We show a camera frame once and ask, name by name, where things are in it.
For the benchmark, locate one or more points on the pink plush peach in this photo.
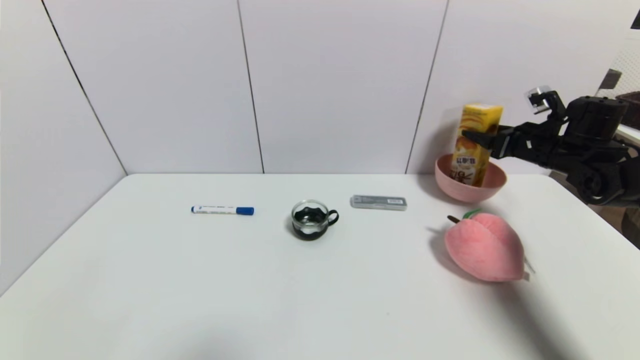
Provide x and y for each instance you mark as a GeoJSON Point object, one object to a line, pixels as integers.
{"type": "Point", "coordinates": [482, 247]}

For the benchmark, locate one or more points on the black corner object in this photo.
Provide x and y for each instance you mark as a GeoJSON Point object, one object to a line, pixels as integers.
{"type": "Point", "coordinates": [636, 20]}

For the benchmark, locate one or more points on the yellow potato chips box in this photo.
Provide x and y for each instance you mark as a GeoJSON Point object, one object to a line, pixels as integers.
{"type": "Point", "coordinates": [472, 160]}

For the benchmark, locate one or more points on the dark grey flat object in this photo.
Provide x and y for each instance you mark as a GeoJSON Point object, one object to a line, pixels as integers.
{"type": "Point", "coordinates": [610, 79]}

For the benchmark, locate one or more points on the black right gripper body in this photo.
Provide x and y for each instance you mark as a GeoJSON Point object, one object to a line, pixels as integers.
{"type": "Point", "coordinates": [504, 143]}

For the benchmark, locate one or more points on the white desk top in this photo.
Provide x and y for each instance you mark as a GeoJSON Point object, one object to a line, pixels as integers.
{"type": "Point", "coordinates": [631, 134]}

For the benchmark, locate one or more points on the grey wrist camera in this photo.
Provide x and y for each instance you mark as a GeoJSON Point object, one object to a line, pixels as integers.
{"type": "Point", "coordinates": [542, 99]}

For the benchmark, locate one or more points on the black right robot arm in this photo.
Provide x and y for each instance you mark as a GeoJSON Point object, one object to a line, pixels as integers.
{"type": "Point", "coordinates": [595, 145]}

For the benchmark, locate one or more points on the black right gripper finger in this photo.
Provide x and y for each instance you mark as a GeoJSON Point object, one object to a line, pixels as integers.
{"type": "Point", "coordinates": [482, 137]}

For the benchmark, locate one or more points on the blue whiteboard marker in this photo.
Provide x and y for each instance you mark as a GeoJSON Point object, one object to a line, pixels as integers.
{"type": "Point", "coordinates": [220, 210]}

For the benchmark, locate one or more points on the dark woven basket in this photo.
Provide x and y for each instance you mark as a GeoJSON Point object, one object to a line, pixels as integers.
{"type": "Point", "coordinates": [634, 102]}

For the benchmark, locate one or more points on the pink bowl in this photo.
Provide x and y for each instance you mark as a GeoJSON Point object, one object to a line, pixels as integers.
{"type": "Point", "coordinates": [470, 192]}

